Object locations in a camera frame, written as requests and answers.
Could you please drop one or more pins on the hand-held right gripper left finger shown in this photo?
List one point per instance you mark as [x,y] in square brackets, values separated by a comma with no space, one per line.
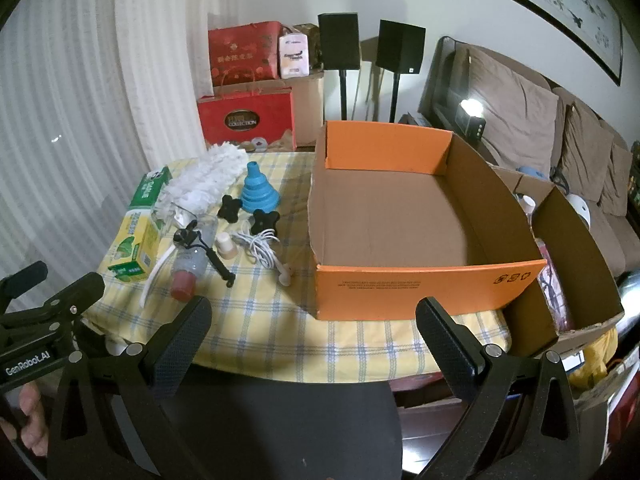
[182,345]

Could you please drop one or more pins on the brown sofa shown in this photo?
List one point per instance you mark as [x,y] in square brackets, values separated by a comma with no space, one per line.
[620,245]

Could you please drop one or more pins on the small brown cushion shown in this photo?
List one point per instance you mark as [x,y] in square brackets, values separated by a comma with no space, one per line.
[615,180]

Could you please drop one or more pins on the person's left hand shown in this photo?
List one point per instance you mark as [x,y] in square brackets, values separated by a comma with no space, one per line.
[31,405]

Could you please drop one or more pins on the open brown cardboard carton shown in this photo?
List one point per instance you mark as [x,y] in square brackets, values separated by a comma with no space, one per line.
[590,270]

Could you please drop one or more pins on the white round object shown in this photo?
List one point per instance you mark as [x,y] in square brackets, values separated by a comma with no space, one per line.
[580,208]

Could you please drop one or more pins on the red chocolate gift bag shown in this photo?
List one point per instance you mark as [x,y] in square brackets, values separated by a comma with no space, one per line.
[240,115]

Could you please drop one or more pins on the yellow plastic bag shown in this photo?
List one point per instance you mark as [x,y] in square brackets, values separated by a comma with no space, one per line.
[595,360]

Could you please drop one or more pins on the red patterned gift bag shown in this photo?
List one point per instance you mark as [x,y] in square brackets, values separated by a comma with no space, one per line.
[242,52]

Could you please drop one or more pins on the medium brown cushion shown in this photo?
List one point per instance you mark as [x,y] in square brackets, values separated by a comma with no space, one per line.
[585,150]

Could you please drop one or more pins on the white curtain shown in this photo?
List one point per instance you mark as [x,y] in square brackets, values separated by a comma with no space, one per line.
[75,110]

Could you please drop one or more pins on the dark patterned box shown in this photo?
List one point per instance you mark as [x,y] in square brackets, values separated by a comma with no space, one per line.
[307,35]

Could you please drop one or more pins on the white fluffy duster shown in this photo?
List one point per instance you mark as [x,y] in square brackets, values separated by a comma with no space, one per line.
[205,180]

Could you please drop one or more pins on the black speaker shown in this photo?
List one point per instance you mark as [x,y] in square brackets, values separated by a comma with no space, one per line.
[400,47]
[339,40]

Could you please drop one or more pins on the light blue round object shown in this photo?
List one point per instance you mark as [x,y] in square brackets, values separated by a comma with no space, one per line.
[532,172]

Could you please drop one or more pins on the black star knob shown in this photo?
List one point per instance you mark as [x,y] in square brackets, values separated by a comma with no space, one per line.
[263,221]
[230,207]

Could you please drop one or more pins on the orange cardboard box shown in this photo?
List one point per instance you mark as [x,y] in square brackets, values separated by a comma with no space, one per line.
[400,285]

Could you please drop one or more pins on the large brown cushion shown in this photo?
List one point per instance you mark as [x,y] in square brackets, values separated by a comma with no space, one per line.
[505,105]

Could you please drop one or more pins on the clear tube with red cap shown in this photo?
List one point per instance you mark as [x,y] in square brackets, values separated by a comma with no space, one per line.
[182,285]

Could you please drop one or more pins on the blue collapsible funnel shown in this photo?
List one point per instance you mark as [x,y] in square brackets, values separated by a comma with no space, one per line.
[260,190]

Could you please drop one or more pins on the green toothpaste box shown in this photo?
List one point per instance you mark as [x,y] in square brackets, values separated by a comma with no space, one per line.
[147,187]

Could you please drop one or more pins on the small beige cup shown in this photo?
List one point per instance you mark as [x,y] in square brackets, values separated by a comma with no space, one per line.
[225,246]

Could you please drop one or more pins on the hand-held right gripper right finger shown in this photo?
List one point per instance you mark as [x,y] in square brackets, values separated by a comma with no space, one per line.
[445,345]

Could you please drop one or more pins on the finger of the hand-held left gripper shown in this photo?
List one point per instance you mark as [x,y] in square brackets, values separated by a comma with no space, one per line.
[82,288]
[30,275]

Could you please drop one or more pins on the black device with light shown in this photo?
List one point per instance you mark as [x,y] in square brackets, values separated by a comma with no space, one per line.
[470,122]

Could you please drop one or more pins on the black speaker stand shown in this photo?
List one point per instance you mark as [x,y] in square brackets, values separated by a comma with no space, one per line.
[343,95]
[394,97]

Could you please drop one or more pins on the brown cardboard box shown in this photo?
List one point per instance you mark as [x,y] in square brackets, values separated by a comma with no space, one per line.
[307,110]

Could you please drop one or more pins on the pink tissue pack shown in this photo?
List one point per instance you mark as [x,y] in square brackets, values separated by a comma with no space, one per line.
[294,57]

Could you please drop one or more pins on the black chair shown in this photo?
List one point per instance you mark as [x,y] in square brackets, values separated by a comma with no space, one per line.
[290,425]

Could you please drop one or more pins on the yellow green carton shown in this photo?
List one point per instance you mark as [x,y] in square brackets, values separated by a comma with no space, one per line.
[137,240]

